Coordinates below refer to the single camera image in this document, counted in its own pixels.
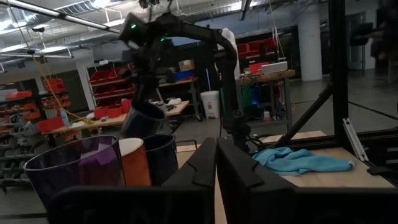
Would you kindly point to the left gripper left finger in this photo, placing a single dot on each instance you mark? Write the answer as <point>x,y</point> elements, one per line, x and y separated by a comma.
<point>174,202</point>

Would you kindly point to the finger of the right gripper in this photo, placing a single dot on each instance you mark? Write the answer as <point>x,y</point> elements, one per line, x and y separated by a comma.
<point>146,96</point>

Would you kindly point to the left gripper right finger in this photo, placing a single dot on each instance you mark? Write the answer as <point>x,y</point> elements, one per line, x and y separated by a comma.
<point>248,199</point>

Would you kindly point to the dark blue speckled enamel mug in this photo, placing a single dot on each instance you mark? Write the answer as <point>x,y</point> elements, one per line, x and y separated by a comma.
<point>140,124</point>

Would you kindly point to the dark blue glossy mug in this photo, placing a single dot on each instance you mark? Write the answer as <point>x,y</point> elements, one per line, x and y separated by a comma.
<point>161,158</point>

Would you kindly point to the orange-red mug white inside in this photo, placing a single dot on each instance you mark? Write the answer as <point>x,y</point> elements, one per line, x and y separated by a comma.
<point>136,168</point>

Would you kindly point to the purple faceted plastic tumbler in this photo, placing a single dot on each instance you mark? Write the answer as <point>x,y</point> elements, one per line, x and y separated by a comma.
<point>68,168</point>

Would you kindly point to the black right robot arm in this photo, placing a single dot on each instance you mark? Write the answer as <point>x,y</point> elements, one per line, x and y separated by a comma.
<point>228,77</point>

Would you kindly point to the red storage bin stack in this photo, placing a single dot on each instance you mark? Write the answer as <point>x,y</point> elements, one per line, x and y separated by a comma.
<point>55,85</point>

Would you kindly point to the blue storage bin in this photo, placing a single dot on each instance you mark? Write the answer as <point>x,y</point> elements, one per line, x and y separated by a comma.
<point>184,75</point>

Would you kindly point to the cardboard box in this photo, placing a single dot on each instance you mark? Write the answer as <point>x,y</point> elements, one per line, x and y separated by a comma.
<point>186,65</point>

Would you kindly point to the shelving with red bins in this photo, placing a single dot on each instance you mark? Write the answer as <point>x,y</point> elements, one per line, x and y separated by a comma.
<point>109,84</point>

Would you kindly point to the long wooden workbench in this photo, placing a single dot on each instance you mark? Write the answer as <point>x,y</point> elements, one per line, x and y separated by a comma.
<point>109,121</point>

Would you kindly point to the light blue cloth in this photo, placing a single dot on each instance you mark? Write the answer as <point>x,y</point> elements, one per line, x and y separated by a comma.
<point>295,161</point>

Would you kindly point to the white trash bin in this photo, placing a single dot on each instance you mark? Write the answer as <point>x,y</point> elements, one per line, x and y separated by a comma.
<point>210,104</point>

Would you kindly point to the pale blue bottle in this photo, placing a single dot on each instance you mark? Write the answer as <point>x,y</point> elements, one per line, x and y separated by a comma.
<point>64,117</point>

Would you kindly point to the flat red bin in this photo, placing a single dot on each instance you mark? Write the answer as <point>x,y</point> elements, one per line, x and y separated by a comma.
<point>50,124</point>

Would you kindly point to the long ceiling light tube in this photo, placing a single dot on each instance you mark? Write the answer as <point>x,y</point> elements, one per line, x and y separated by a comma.
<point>62,14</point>

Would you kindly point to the wooden workbench metal legs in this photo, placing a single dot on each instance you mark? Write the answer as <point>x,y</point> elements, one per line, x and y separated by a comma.
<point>267,76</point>

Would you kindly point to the white flat box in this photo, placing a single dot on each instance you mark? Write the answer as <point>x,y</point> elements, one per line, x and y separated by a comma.
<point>274,67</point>

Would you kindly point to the rack with orange bins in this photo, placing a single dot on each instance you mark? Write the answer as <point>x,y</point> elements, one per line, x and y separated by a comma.
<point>18,124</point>

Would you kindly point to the white round column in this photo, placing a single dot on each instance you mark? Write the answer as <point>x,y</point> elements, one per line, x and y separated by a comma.
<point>309,46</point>

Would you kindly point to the silver aluminium rail piece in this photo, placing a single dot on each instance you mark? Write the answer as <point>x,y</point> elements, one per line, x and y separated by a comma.
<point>354,140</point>

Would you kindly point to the black metal table frame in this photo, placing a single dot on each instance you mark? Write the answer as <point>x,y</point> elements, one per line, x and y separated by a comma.
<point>338,62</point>

